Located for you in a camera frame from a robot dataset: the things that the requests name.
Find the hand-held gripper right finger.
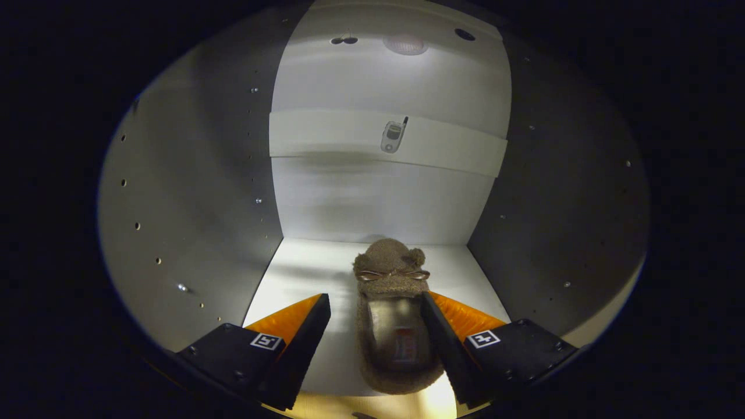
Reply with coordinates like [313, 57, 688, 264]
[420, 291, 580, 408]

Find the grey shoe cabinet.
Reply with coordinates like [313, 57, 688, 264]
[98, 0, 650, 403]

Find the brown fuzzy shoe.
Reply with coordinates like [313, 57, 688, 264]
[352, 237, 446, 395]

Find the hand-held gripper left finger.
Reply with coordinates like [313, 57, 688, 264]
[175, 293, 331, 411]

